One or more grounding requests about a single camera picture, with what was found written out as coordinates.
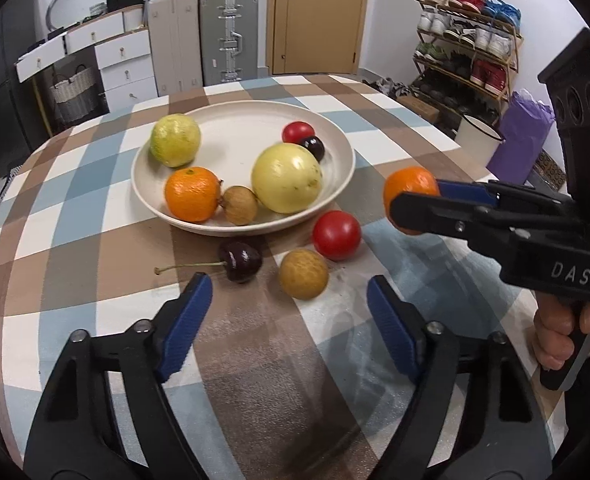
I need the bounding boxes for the orange mandarin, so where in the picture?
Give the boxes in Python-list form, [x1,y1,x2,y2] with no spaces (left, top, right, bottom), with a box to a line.
[164,167,221,223]
[383,166,440,236]

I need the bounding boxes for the red cherry tomato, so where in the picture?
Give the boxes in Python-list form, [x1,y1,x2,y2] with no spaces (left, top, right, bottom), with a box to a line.
[282,120,316,143]
[312,210,362,261]

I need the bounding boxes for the brown longan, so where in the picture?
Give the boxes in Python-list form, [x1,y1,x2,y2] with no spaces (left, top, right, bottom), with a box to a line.
[221,185,258,226]
[278,249,330,300]

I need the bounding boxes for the large yellow guava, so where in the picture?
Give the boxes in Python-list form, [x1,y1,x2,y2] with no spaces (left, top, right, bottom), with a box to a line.
[250,143,323,214]

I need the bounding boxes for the dark cherry with stem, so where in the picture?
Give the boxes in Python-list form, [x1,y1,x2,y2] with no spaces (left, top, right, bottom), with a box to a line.
[154,240,263,284]

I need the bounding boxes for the person right hand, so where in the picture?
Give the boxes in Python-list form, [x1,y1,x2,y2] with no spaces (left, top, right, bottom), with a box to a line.
[532,292,590,370]

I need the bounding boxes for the white enamel bucket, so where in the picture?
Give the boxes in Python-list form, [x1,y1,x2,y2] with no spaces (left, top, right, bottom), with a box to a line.
[455,115,505,166]

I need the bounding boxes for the purple plastic bag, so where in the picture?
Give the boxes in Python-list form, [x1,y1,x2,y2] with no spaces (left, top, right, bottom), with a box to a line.
[487,89,555,184]

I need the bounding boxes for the wooden shoe rack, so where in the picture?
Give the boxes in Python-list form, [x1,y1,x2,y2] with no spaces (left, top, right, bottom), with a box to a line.
[411,0,523,125]

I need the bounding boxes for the checkered tablecloth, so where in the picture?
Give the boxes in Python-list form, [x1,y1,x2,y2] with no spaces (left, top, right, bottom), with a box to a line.
[0,75,539,479]

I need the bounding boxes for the wooden door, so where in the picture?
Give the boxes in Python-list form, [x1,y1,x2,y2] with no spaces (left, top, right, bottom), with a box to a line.
[266,0,368,75]

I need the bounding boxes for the silver aluminium suitcase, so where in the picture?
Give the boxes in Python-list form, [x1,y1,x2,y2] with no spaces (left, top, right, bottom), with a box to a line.
[199,0,259,86]

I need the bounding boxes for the black refrigerator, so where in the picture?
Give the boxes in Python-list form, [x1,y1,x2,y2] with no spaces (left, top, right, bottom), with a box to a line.
[0,0,48,177]

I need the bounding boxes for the woven laundry basket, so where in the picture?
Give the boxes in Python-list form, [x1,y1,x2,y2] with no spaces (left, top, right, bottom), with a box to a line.
[50,64,100,125]

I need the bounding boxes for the beige suitcase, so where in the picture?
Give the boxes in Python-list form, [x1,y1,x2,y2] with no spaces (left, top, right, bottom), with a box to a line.
[147,0,204,96]

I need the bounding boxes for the white drawer desk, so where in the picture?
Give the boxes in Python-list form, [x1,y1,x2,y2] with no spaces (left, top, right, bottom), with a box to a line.
[15,4,158,112]

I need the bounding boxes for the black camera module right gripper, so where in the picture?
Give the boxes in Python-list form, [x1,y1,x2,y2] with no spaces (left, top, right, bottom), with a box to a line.
[538,28,590,233]

